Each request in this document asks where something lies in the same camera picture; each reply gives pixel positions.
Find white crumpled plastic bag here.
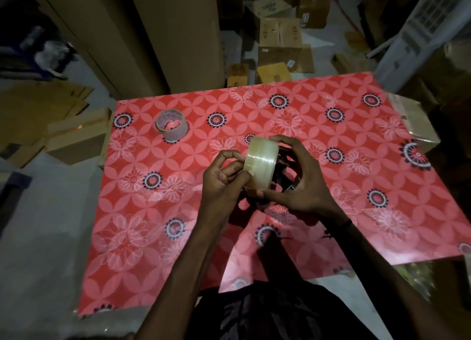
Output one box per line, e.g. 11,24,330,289
35,41,71,79

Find red floral table cover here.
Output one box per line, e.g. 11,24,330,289
77,72,471,316

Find tall brown cardboard carton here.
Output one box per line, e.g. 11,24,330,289
24,0,170,100
127,0,226,94

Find flattened cardboard sheets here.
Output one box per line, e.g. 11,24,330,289
0,80,95,167

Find person's right hand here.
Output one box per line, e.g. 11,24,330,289
256,134,350,230

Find large dark printed carton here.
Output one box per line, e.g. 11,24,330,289
359,0,431,51

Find dark blue metal beam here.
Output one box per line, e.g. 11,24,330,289
0,171,33,237

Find black metal tape dispenser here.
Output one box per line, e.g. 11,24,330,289
241,147,303,210

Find taped plastic-wrapped cardboard box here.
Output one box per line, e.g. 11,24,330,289
386,93,442,153

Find pile of cardboard boxes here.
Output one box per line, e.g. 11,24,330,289
215,0,376,88

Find black wristband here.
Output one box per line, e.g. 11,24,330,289
323,218,353,239

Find brown cardboard box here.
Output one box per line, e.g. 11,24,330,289
45,107,112,166
97,109,117,169

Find person's right forearm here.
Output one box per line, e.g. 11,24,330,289
325,222,461,340

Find white air cooler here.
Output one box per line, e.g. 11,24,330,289
373,0,471,94

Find dark patterned shirt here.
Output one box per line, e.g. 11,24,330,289
187,279,380,340

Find clear tape roll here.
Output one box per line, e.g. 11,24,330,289
242,136,279,197

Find person's left forearm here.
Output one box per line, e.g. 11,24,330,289
134,218,236,340

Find clear plastic wrapped bundle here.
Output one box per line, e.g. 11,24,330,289
401,253,471,314

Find person's left hand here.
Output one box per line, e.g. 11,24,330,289
200,150,257,225

